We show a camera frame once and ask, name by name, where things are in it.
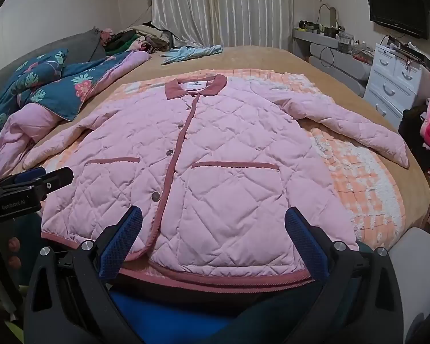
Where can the pink quilted jacket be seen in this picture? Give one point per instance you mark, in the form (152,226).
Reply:
(218,150)

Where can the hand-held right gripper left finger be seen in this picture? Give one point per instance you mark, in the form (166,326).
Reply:
(123,236)

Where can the light blue garment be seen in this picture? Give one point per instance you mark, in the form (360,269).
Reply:
(186,53)

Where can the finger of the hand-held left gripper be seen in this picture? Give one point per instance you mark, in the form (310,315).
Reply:
(27,176)
(57,181)

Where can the grey pillow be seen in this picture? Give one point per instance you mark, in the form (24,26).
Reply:
(82,43)

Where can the white drawer cabinet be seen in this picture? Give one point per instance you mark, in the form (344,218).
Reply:
(383,79)

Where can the bed with tan cover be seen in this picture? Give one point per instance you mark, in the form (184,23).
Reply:
(265,57)

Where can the blue floral quilt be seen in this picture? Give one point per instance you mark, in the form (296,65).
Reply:
(57,89)

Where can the white rounded object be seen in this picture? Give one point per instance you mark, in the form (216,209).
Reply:
(419,276)

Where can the person's blue clothing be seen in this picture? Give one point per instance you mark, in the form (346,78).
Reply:
(165,315)

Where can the pile of clothes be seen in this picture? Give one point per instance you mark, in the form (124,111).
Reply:
(139,39)

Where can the black television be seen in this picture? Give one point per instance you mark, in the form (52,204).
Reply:
(394,10)

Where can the dark cloth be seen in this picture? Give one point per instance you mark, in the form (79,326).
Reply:
(412,125)

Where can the clutter of bottles and jars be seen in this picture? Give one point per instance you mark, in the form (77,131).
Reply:
(344,39)

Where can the black electronic box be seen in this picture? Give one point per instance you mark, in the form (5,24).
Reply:
(415,55)

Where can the orange checked blanket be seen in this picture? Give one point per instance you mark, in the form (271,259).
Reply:
(362,186)

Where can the person's left hand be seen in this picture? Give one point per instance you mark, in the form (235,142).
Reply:
(13,247)

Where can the oval table mirror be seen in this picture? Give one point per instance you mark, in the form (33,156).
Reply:
(328,14)

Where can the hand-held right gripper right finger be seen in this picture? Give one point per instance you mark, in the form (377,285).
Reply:
(304,240)

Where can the grey vanity table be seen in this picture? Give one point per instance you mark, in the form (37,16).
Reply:
(319,39)

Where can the striped cream curtain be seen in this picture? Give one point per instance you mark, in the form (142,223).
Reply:
(218,7)

